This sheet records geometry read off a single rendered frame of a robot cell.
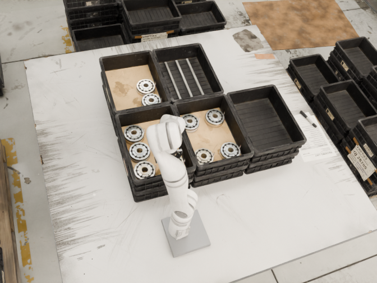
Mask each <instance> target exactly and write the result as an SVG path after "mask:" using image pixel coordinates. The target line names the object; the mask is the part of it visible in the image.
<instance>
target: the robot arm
mask: <svg viewBox="0 0 377 283"><path fill-rule="evenodd" d="M185 126H186V123H185V120H184V119H183V118H182V117H178V116H172V115H163V116H162V117H161V119H160V123H159V124H155V125H151V126H149V127H148V128H147V131H146V138H147V140H148V144H149V147H150V149H151V151H152V153H153V155H154V159H155V163H157V164H158V166H159V169H160V172H161V175H162V178H163V181H164V183H165V185H166V188H167V191H168V194H169V198H170V201H171V207H172V214H171V219H170V222H169V228H168V231H169V233H170V235H171V236H172V237H174V238H175V239H176V240H178V239H180V238H183V237H185V236H187V235H188V234H189V230H190V222H191V219H192V217H193V214H194V211H195V208H196V205H197V202H198V196H197V194H196V193H195V192H194V191H192V190H190V189H188V182H189V180H188V175H187V171H186V167H185V165H184V164H183V162H182V161H180V160H179V159H180V157H181V155H182V153H183V151H182V148H179V147H180V146H181V144H182V133H183V131H184V129H185ZM177 148H179V149H178V150H177ZM175 154H176V155H175Z"/></svg>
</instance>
